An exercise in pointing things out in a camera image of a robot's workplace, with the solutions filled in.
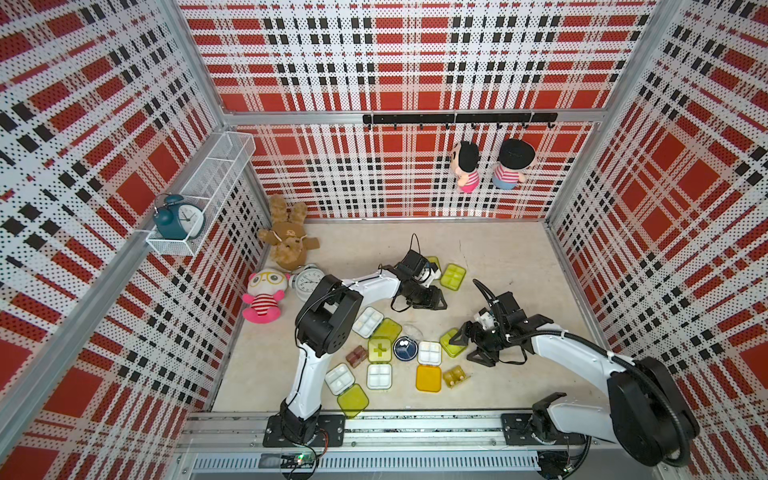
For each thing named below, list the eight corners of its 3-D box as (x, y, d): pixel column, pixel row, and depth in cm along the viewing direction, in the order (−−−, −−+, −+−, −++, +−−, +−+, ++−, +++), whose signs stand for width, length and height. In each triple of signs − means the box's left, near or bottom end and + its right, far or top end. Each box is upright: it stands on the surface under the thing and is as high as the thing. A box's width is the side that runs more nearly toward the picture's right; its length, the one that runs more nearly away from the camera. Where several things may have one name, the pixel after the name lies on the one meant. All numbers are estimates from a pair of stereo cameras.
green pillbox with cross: (367, 363, 86) (366, 360, 84) (369, 339, 91) (368, 336, 89) (391, 363, 86) (391, 360, 84) (391, 339, 91) (391, 336, 89)
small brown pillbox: (353, 369, 85) (352, 366, 83) (346, 359, 87) (344, 356, 85) (369, 355, 87) (368, 352, 86) (361, 346, 89) (360, 342, 87)
